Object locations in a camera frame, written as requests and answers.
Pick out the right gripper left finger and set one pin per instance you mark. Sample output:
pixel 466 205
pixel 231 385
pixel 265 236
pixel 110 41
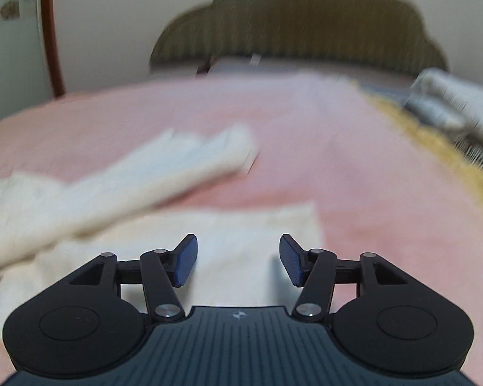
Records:
pixel 162 271

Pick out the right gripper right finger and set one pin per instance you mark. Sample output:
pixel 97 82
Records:
pixel 313 271

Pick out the cream white pants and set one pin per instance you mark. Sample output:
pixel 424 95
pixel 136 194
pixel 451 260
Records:
pixel 48 228

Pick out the pink floral bed sheet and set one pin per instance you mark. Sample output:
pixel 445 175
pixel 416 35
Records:
pixel 319 141

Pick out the yellow patterned cloth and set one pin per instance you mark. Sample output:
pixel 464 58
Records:
pixel 433 141

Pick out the striped grey pillow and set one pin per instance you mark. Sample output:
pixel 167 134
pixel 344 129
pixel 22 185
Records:
pixel 363 73

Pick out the grey white folded blanket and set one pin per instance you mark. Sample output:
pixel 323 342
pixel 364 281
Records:
pixel 448 103

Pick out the green upholstered headboard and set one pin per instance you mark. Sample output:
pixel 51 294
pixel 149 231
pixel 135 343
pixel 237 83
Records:
pixel 386 34

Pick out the brown wooden door frame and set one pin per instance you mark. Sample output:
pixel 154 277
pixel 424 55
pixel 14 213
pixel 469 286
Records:
pixel 50 47

